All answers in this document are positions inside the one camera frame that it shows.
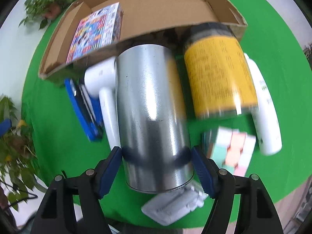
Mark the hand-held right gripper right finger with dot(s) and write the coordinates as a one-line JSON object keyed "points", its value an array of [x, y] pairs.
{"points": [[202, 173]]}

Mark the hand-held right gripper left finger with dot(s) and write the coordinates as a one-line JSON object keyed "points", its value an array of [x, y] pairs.
{"points": [[111, 170]]}

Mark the pastel puzzle cube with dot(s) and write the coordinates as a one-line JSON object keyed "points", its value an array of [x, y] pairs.
{"points": [[231, 148]]}

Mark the white plastic block toy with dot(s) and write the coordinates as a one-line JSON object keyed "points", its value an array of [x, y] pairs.
{"points": [[170, 207]]}

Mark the silver metal can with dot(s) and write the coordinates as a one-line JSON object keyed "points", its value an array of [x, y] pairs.
{"points": [[151, 102]]}

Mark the white spray bottle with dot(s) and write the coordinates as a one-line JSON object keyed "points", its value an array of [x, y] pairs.
{"points": [[267, 117]]}

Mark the yellow label jar black lid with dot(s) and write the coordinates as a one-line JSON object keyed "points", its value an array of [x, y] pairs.
{"points": [[217, 73]]}

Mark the cardboard box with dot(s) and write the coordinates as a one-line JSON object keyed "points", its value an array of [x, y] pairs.
{"points": [[158, 9]]}

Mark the blue stapler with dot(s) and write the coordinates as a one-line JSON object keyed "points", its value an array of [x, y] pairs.
{"points": [[84, 117]]}

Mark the white handheld fan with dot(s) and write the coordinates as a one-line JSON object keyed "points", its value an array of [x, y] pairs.
{"points": [[107, 107]]}

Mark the leafy plant with yellow leaves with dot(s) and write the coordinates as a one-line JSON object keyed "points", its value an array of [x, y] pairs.
{"points": [[17, 156]]}

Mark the blue object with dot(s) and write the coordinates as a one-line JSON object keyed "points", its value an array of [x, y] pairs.
{"points": [[4, 126]]}

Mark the colorful printed flat box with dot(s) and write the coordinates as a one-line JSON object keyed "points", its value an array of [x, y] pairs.
{"points": [[93, 31]]}

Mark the potted green plant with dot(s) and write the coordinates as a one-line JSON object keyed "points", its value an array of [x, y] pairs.
{"points": [[48, 2]]}

